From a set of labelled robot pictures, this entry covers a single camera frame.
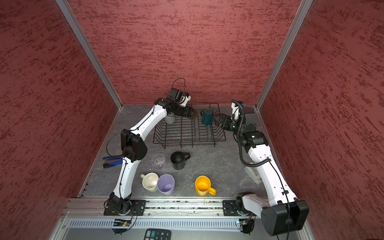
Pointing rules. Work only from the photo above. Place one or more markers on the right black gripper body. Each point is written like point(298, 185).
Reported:
point(229, 124)

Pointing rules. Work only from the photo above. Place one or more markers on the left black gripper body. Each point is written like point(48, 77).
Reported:
point(182, 111)

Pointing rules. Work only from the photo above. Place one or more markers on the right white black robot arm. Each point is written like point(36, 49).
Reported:
point(282, 212)

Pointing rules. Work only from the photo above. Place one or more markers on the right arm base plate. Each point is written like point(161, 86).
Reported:
point(229, 207)

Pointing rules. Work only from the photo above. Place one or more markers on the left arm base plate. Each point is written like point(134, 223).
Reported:
point(138, 206)

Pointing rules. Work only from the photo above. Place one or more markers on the clear glass cup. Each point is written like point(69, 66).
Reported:
point(158, 161)

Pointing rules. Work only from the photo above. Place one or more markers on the black calculator remote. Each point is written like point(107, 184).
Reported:
point(157, 234)

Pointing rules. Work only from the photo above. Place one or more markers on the grey white mug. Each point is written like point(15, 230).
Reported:
point(170, 118)

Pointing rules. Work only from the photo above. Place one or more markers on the dark green mug white inside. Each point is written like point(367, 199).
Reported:
point(207, 117)

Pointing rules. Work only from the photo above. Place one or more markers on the lilac plastic cup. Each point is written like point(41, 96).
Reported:
point(166, 184)

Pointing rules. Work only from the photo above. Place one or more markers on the olive green glass cup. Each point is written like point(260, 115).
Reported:
point(194, 114)

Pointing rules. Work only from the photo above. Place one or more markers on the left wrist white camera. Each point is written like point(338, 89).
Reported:
point(184, 99)

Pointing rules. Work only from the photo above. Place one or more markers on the cream light green mug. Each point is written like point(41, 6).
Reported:
point(149, 181)

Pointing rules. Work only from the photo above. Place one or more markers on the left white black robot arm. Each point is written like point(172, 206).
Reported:
point(134, 148)

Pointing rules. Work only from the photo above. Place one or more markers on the yellow mug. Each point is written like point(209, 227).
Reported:
point(203, 186)

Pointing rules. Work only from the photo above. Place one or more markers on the black mug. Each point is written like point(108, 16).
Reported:
point(179, 159)

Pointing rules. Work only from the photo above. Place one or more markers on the black wire dish rack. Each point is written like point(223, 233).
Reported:
point(184, 132)

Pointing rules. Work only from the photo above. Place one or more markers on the aluminium rail frame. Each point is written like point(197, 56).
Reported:
point(199, 214)

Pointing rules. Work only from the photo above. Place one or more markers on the blue black crimping tool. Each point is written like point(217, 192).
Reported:
point(112, 161)

